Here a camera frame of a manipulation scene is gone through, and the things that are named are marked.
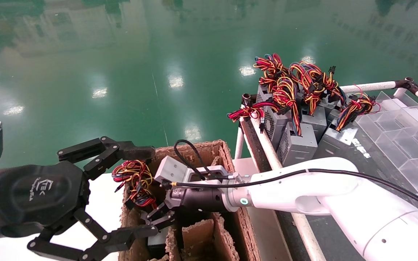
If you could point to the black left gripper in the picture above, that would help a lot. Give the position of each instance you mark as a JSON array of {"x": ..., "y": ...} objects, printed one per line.
[{"x": 38, "y": 195}]

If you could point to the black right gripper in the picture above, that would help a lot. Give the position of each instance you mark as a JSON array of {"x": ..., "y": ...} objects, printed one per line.
[{"x": 201, "y": 199}]

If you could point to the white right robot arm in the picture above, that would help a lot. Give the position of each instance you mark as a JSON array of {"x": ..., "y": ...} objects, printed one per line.
[{"x": 357, "y": 203}]

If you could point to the divided brown cardboard box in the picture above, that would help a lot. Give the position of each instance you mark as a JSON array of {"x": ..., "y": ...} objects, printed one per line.
[{"x": 198, "y": 235}]

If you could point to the clear acrylic divider tray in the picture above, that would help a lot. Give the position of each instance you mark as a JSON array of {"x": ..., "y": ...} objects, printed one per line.
[{"x": 405, "y": 145}]

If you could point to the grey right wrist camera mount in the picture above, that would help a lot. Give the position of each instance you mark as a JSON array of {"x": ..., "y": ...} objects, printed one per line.
[{"x": 172, "y": 170}]

